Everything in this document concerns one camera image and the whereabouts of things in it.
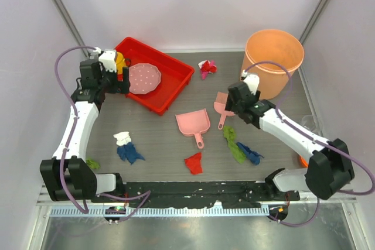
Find pink hand brush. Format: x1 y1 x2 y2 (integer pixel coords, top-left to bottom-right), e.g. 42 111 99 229
214 92 235 130

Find pink dustpan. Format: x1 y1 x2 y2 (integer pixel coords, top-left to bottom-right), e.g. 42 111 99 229
175 108 210 149

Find red and white paper scrap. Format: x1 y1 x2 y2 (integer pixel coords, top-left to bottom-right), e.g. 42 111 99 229
198 60 217 80

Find dark blue paper scrap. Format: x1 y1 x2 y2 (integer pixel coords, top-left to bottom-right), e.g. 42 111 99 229
117 142 145 165

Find orange plastic bucket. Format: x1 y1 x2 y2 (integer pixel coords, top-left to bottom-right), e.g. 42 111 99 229
241 29 305 100

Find small green paper scrap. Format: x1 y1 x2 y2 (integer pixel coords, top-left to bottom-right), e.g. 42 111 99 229
86 158 100 170

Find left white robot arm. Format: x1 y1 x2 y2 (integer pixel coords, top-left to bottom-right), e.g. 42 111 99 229
40 57 129 203

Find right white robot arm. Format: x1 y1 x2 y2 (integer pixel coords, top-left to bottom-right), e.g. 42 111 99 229
226 81 354 200

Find pink dotted plate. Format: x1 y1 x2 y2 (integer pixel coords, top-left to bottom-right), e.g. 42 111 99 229
129 63 162 95

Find yellow mug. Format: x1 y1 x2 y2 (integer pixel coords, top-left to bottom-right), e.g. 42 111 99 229
115 52 131 80

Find long green paper scrap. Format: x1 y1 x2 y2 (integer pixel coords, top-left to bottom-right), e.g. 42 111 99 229
223 125 246 164

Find blue paper scrap right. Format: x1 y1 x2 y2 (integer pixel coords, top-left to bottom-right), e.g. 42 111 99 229
236 142 263 165

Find red plastic tray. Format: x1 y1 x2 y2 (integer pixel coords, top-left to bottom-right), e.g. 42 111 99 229
115 37 195 116

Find orange bowl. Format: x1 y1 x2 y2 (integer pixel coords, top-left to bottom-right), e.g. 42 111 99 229
299 155 308 167

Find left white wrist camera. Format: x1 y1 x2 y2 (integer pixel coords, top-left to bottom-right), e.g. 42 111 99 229
98 49 117 73

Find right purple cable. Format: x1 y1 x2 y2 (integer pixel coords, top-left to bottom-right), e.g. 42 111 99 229
244 60 375 227

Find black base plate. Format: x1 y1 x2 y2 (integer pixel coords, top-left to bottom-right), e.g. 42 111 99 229
90 180 301 209

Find white slotted cable duct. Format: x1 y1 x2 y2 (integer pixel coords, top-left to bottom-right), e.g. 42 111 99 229
49 204 270 218

